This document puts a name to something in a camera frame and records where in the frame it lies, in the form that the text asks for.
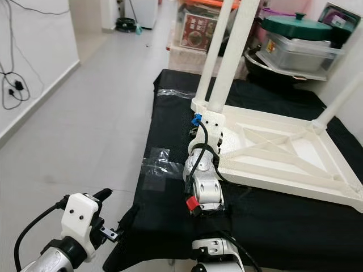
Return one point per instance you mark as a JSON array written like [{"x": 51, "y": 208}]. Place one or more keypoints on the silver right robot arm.
[{"x": 204, "y": 187}]

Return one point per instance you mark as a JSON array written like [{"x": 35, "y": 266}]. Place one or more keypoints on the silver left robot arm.
[{"x": 57, "y": 262}]

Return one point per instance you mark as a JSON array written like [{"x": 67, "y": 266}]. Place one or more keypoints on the black tablecloth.
[{"x": 164, "y": 238}]

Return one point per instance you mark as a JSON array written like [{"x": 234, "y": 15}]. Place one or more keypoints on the clear tape strip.
[{"x": 173, "y": 94}]

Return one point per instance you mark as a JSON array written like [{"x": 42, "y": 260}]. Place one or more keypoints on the crumpled clear tape patch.
[{"x": 156, "y": 167}]

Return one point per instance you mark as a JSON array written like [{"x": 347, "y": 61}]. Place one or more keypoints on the beige textured cloth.
[{"x": 181, "y": 62}]

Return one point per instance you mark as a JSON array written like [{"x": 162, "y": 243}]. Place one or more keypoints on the black round pan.
[{"x": 252, "y": 68}]

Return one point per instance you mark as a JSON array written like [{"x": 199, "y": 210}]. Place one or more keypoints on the red printed cardboard box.
[{"x": 195, "y": 31}]

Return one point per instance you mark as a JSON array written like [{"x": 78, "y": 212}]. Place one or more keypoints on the black round floor device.
[{"x": 126, "y": 24}]

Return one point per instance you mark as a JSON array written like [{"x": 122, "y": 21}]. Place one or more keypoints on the white cabinet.
[{"x": 144, "y": 14}]

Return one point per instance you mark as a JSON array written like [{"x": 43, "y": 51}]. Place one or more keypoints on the orange plastic lid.
[{"x": 198, "y": 3}]

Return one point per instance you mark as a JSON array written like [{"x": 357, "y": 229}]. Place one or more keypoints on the clear plastic storage box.
[{"x": 300, "y": 54}]

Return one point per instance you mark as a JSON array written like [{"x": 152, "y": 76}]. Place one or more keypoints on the green lidded pot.
[{"x": 298, "y": 27}]

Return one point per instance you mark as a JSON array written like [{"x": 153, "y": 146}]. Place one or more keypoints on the purple printed box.
[{"x": 340, "y": 20}]

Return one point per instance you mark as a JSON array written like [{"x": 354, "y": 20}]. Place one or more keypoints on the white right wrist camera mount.
[{"x": 214, "y": 127}]

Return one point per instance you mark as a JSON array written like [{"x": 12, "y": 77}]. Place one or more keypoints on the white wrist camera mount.
[
  {"x": 79, "y": 218},
  {"x": 214, "y": 127}
]

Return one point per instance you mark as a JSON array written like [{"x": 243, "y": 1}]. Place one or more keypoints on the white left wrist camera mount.
[{"x": 79, "y": 218}]

